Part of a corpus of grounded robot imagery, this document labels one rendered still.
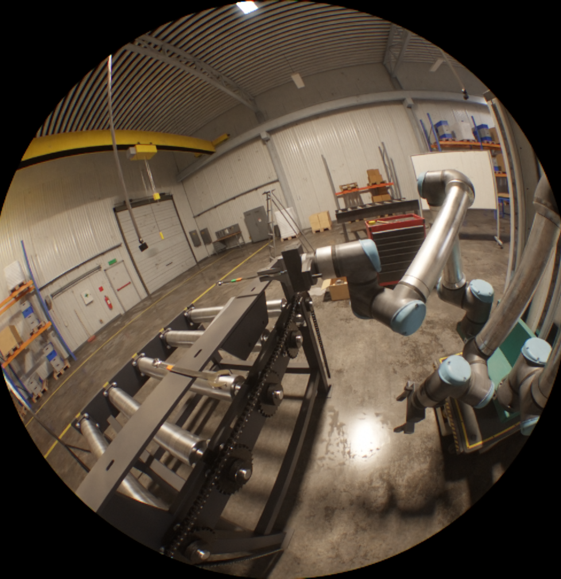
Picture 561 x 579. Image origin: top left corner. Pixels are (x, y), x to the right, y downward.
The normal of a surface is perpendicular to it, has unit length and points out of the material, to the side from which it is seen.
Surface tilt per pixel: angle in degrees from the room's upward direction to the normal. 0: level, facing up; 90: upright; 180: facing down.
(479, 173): 90
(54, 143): 90
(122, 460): 0
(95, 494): 0
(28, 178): 90
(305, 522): 0
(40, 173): 90
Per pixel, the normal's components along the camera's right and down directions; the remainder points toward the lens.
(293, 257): -0.30, 0.47
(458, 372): -0.04, -0.82
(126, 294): 0.90, -0.14
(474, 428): -0.30, -0.87
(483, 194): -0.65, 0.48
